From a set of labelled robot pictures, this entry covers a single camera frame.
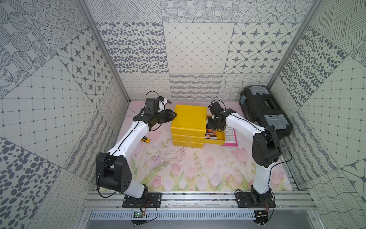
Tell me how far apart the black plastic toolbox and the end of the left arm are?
1.82 feet

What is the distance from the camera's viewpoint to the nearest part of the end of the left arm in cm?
60

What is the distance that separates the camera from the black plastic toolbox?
0.87 meters
